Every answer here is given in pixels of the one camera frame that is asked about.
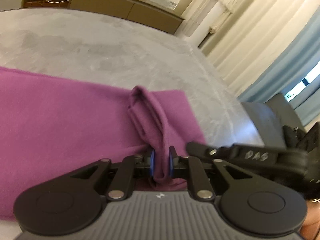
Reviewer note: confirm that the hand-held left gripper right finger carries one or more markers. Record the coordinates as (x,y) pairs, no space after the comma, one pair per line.
(197,180)

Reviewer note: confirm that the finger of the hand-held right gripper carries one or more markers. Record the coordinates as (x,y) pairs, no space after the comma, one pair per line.
(237,155)

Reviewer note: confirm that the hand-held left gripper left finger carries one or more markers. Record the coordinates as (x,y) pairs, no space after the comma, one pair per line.
(125,180)

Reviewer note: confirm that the purple garment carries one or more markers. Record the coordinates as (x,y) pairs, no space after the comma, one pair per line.
(62,117)

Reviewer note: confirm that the person's right hand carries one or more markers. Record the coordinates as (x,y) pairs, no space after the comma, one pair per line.
(313,220)

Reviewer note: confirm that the blue curtain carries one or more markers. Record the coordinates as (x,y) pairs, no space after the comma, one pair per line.
(287,65)

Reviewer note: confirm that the white curtain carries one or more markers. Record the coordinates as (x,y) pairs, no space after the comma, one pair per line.
(262,30)

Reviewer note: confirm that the white standing air conditioner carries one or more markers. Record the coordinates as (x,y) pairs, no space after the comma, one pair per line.
(197,17)

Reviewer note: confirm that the long grey brown sideboard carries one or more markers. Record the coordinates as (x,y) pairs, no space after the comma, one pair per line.
(100,2)

